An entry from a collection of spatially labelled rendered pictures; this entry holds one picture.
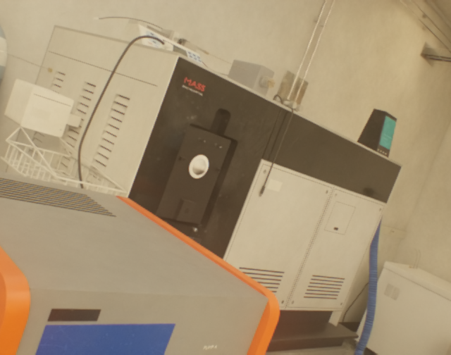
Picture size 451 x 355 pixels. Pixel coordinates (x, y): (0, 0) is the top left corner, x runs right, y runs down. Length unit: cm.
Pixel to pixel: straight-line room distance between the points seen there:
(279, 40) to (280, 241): 167
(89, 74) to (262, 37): 164
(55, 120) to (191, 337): 92
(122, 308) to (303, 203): 120
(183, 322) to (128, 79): 84
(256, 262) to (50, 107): 76
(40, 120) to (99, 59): 24
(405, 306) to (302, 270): 262
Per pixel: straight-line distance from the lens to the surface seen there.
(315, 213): 173
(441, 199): 504
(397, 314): 439
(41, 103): 137
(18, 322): 45
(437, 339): 428
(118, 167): 124
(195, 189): 132
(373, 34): 379
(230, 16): 278
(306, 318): 203
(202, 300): 57
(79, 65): 155
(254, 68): 175
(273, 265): 166
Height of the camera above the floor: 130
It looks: 5 degrees down
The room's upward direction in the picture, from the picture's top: 21 degrees clockwise
